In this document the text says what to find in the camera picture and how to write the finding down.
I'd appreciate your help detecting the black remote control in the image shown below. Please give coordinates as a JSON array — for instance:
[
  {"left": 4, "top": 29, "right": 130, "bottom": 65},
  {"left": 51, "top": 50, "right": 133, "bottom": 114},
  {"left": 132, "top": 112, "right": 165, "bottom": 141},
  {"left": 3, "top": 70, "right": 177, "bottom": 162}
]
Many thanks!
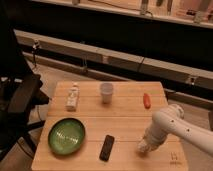
[{"left": 99, "top": 135, "right": 115, "bottom": 161}]

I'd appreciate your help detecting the white plastic cup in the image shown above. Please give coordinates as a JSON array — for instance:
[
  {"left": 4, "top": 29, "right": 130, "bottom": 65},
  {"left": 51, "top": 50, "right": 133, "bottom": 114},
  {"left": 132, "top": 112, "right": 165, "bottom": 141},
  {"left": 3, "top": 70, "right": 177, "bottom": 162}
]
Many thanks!
[{"left": 100, "top": 82, "right": 114, "bottom": 104}]

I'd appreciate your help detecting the orange carrot toy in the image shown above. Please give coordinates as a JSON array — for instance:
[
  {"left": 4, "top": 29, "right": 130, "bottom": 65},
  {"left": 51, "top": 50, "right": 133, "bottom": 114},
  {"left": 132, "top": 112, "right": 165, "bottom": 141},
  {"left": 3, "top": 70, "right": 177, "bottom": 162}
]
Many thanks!
[{"left": 143, "top": 93, "right": 151, "bottom": 109}]

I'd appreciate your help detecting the green ceramic bowl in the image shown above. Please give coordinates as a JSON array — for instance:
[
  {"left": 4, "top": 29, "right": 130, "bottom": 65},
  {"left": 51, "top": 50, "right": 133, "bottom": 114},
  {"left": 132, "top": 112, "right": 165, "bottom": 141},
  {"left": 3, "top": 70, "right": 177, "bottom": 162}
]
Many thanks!
[{"left": 48, "top": 118, "right": 86, "bottom": 155}]

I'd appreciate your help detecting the wooden table board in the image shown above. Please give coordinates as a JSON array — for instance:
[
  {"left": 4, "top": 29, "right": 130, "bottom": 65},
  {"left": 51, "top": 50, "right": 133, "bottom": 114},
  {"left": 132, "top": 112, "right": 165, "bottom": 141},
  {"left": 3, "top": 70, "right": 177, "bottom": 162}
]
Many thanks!
[{"left": 32, "top": 81, "right": 188, "bottom": 171}]

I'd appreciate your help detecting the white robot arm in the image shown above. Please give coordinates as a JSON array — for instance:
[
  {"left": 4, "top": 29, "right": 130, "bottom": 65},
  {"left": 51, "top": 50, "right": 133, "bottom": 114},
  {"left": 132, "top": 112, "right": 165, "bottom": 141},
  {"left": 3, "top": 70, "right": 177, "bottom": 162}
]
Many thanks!
[{"left": 139, "top": 104, "right": 213, "bottom": 156}]

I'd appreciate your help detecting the black chair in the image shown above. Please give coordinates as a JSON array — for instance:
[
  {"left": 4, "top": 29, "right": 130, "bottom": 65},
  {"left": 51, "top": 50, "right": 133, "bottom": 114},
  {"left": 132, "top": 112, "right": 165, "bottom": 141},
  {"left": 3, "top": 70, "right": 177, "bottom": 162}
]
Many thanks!
[{"left": 0, "top": 3, "right": 49, "bottom": 162}]

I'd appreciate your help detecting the white sponge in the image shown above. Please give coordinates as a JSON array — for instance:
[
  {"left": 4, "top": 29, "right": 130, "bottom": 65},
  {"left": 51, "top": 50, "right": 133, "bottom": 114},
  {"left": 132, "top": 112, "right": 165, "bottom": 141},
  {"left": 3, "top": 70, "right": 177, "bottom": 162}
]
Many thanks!
[{"left": 138, "top": 141, "right": 150, "bottom": 154}]

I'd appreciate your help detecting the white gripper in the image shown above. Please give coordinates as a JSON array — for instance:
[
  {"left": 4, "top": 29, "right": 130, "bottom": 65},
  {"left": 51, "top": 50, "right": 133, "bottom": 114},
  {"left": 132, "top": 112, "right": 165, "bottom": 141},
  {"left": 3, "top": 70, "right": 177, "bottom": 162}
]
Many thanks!
[{"left": 143, "top": 136, "right": 164, "bottom": 151}]

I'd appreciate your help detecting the white squeeze bottle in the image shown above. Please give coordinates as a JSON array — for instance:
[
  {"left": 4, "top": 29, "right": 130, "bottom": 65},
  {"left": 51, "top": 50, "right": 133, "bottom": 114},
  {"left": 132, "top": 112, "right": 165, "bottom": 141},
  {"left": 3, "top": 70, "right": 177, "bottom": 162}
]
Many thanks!
[{"left": 66, "top": 83, "right": 79, "bottom": 111}]

